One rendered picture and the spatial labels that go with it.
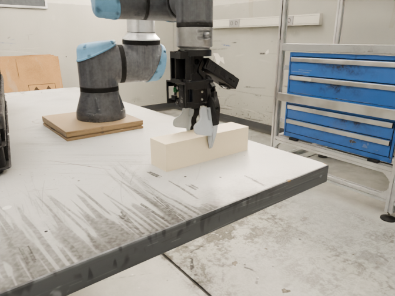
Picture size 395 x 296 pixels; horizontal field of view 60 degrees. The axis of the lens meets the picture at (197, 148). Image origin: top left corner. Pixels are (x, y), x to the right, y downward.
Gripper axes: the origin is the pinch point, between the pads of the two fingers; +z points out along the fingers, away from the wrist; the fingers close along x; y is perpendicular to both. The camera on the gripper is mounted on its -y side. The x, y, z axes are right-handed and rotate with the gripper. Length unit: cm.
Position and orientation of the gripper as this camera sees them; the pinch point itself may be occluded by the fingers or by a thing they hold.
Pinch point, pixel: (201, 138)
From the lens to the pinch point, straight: 78.6
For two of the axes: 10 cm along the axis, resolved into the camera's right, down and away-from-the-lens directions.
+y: -7.9, 1.9, -5.8
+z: 0.0, 9.5, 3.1
